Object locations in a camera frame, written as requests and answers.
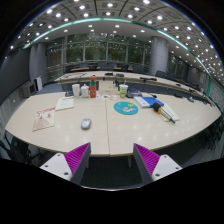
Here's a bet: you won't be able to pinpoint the white notebook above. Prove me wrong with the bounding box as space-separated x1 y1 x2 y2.
134 97 150 108

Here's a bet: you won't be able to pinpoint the white paper cup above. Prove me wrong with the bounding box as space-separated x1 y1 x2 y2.
72 84 80 98

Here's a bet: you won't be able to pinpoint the white paper under umbrella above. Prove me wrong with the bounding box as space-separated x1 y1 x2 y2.
160 103 180 122

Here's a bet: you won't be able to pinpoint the black office chair left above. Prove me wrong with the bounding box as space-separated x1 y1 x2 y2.
0 135 43 165

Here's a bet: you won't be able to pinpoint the red water bottle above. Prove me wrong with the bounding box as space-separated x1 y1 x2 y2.
90 75 96 98

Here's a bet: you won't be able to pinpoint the blue folder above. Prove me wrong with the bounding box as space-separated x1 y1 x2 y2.
142 97 164 107

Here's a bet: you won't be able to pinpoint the red white booklet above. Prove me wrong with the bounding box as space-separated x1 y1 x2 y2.
33 107 55 131

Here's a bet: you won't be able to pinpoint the white paper document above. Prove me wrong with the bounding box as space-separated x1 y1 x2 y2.
55 97 74 111

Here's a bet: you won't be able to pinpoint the round blue mouse pad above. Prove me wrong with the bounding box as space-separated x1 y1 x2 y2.
114 102 139 115

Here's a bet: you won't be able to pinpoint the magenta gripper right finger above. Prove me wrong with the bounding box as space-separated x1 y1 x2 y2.
133 144 182 185

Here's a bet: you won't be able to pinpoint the grey computer mouse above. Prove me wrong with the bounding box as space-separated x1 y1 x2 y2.
81 118 91 130

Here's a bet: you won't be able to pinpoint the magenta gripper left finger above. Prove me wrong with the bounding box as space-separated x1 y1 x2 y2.
41 143 91 185

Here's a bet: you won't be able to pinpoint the green white drink cup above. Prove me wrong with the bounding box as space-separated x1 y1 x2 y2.
119 84 128 98

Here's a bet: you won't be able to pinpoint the small colourful cards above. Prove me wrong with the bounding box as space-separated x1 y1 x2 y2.
97 94 117 101

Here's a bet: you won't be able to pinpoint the grey box device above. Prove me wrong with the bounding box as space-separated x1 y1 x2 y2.
22 83 36 98

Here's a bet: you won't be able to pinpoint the long rear conference table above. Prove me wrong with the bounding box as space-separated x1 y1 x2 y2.
55 71 211 102

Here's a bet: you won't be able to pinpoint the white lidded jar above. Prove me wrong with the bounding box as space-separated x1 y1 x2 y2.
81 84 89 98

